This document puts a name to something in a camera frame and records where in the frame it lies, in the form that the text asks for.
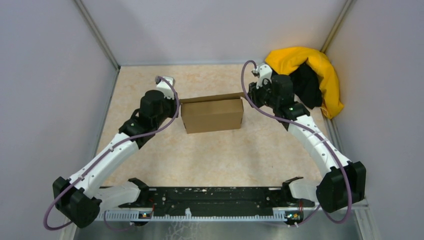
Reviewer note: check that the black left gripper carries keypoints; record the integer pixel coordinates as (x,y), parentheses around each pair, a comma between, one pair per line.
(173,104)

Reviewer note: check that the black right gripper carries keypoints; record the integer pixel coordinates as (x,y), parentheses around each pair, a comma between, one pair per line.
(254,92)

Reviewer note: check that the brown cardboard box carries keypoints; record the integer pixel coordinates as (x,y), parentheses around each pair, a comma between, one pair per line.
(212,113)

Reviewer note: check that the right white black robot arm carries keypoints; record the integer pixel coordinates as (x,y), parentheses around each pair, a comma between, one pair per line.
(343,181)

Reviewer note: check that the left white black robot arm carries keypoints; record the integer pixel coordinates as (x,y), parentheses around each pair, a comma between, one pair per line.
(96,175)

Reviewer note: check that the black cloth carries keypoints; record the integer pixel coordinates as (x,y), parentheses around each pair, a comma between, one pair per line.
(306,86)

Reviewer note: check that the yellow cloth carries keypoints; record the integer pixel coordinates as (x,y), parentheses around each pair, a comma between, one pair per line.
(286,60)

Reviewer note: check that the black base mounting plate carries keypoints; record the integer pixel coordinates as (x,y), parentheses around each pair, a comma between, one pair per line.
(214,201)

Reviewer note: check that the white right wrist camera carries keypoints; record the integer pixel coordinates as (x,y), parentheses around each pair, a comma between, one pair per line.
(264,74)

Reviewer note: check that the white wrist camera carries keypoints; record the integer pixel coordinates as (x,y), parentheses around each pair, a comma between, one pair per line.
(264,74)
(163,87)

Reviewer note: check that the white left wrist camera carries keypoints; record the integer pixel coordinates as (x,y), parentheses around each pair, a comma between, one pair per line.
(163,87)

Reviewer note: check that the aluminium frame rail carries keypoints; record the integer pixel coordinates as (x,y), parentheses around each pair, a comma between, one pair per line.
(285,217)

